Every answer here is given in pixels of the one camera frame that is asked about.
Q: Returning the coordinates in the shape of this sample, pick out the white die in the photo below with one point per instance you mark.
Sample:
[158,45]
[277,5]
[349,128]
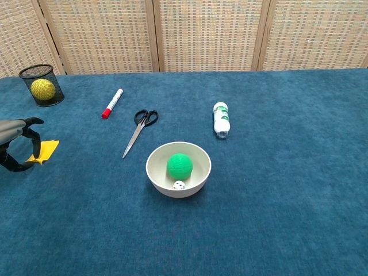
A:
[179,185]

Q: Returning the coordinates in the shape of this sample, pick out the woven folding screen panel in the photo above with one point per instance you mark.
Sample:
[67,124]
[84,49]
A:
[210,34]
[316,34]
[100,34]
[17,37]

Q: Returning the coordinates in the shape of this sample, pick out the black mesh pen cup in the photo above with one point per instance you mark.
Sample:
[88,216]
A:
[57,86]

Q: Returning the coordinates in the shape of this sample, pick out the white bottle with green label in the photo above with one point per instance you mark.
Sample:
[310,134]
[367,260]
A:
[221,122]

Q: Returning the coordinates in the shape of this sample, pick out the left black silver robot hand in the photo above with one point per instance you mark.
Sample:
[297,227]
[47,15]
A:
[11,129]

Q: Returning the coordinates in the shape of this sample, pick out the beige bowl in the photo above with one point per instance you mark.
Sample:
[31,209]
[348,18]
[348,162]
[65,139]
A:
[156,175]

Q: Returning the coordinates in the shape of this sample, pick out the white marker with red cap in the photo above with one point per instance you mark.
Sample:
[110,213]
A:
[112,103]

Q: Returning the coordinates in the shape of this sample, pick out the green ball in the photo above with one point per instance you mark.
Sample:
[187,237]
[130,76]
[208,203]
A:
[179,166]

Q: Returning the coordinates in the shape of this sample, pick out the blue felt table cover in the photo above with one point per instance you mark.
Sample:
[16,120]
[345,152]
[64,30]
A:
[273,187]

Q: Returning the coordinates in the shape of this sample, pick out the yellow ball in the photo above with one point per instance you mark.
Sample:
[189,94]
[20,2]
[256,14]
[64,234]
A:
[43,89]

